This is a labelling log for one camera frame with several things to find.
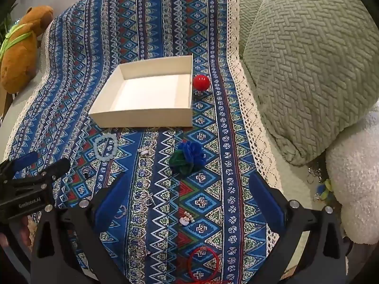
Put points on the red ball ornament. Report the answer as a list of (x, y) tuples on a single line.
[(201, 82)]

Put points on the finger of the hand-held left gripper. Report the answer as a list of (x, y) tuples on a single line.
[(26, 160), (56, 167)]

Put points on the blue green flower hair accessory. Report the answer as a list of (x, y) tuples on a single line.
[(189, 153)]

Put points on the green textured cushion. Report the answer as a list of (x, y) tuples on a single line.
[(248, 9)]

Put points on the white pearl hair clip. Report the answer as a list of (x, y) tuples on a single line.
[(184, 220)]

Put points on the small white bead charm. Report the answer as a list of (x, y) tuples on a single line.
[(144, 153)]

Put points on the green textured pillow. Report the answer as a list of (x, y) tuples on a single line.
[(311, 65)]

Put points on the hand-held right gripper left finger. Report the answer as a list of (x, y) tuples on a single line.
[(110, 202)]

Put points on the white cardboard box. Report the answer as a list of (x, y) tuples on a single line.
[(148, 93)]

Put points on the silver earring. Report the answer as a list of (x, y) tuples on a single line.
[(147, 201)]

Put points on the white fluffy cushion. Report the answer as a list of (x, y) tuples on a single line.
[(355, 168)]

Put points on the blue patterned blanket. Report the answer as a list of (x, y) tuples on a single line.
[(165, 20)]

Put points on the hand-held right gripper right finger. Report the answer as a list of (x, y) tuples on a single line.
[(266, 202)]

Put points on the brown plush toy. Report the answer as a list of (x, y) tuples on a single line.
[(19, 56)]

